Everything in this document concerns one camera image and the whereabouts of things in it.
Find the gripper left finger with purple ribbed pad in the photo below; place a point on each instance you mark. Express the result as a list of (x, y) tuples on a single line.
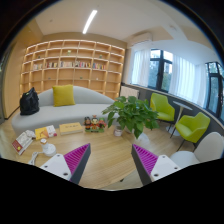
[(69, 166)]

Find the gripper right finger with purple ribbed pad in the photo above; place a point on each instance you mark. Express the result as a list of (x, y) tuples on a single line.
[(151, 167)]

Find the white round charger base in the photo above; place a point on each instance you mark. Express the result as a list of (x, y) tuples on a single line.
[(48, 149)]

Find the yellow box book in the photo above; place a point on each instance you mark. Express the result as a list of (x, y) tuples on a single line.
[(70, 128)]

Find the yellow and white book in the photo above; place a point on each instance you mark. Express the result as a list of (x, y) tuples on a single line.
[(45, 132)]

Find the small white round table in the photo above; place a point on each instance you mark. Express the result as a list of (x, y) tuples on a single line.
[(171, 129)]

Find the colourful figurine set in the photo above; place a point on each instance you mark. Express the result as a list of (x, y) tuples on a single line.
[(94, 124)]

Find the red and white book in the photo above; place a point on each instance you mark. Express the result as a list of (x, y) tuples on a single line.
[(21, 143)]

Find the green potted plant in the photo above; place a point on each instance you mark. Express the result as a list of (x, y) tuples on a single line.
[(132, 113)]

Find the lime green chair right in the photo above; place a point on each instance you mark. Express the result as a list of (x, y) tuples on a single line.
[(192, 128)]

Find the lime green chair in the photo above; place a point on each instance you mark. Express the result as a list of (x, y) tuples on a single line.
[(165, 111), (192, 128)]

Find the white chair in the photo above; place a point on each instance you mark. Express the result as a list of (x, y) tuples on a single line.
[(210, 148)]

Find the lime green chair left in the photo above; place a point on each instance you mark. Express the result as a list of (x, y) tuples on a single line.
[(165, 111)]

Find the grey curved sofa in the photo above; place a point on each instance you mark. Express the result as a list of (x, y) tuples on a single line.
[(87, 103)]

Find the yellow cushion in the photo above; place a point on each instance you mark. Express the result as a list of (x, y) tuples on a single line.
[(63, 95)]

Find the black backpack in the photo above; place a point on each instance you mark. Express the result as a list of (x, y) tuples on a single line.
[(29, 102)]

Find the white radiator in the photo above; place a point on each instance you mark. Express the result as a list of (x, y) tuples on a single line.
[(127, 91)]

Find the white curtain left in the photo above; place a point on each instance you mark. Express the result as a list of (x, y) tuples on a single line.
[(141, 67)]

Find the white curtain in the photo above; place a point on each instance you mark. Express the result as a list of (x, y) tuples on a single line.
[(188, 81), (141, 67)]

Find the white curtain right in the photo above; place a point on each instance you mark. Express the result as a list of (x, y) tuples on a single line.
[(188, 81)]

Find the black framed window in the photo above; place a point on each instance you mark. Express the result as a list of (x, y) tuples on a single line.
[(215, 89), (160, 73)]

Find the black framed window right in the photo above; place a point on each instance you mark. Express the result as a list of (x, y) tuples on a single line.
[(215, 89)]

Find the white air conditioner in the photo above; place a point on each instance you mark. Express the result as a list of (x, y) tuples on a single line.
[(141, 38)]

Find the ceiling strip light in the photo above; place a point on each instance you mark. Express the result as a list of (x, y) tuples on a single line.
[(89, 21)]

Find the wooden wall bookshelf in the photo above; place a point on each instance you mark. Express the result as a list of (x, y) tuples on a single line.
[(89, 64)]

